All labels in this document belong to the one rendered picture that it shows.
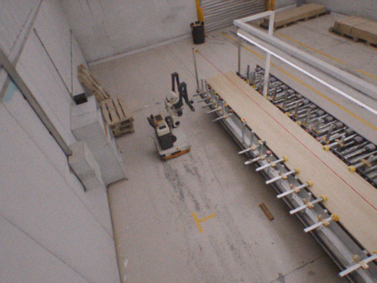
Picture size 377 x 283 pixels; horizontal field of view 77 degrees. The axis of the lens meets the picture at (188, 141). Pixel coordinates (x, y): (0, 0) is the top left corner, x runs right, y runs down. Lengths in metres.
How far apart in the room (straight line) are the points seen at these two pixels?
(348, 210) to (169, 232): 2.57
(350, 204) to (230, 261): 1.78
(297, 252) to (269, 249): 0.39
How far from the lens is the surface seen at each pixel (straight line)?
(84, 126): 4.17
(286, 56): 3.21
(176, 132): 5.33
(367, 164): 4.05
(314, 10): 11.90
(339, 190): 3.70
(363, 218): 3.58
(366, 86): 2.59
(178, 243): 4.13
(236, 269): 3.93
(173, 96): 4.51
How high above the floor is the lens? 3.73
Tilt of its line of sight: 43 degrees down
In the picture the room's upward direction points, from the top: 11 degrees counter-clockwise
